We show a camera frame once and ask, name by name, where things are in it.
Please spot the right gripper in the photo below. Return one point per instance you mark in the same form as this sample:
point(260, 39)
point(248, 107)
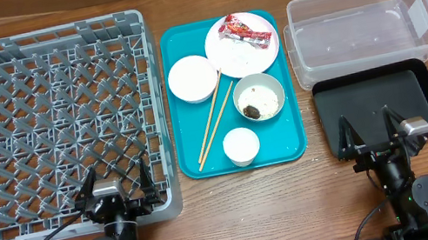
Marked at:
point(377, 154)

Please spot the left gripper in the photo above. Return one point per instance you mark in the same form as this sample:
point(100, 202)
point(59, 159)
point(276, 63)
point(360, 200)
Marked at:
point(143, 206)

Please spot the grey bowl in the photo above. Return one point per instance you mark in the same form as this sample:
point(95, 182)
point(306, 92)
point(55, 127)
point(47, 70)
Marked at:
point(262, 79)

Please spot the brown food lump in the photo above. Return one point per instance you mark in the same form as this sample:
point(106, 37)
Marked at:
point(251, 112)

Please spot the small white cup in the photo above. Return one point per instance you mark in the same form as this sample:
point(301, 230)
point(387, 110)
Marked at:
point(241, 146)

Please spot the white shallow bowl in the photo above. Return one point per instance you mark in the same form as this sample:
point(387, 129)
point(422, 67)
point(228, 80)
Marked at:
point(192, 79)

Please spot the red snack wrapper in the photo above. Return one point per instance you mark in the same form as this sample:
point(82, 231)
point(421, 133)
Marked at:
point(233, 28)

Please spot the white rice pile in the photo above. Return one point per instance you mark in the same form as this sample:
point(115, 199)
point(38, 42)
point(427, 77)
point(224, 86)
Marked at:
point(262, 98)

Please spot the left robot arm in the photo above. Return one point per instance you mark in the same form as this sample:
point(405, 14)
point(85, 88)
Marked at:
point(120, 229)

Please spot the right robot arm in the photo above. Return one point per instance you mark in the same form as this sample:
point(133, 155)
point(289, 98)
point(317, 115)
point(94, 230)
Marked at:
point(406, 193)

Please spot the black tray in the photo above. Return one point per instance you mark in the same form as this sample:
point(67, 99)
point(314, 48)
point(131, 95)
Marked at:
point(360, 97)

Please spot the clear plastic bin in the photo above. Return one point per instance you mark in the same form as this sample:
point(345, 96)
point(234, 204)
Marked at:
point(325, 39)

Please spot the grey plastic dish rack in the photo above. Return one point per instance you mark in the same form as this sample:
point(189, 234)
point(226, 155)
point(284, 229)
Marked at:
point(73, 98)

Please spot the right wooden chopstick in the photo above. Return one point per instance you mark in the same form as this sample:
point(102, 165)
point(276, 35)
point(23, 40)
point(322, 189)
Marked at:
point(215, 127)

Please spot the wooden chopstick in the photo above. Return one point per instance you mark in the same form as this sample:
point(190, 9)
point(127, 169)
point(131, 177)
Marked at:
point(215, 127)
point(208, 123)

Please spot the large white plate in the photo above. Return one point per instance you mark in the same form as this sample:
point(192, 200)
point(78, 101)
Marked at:
point(237, 58)

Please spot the left wooden chopstick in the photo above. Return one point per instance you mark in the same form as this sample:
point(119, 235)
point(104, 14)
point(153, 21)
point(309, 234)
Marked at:
point(208, 123)

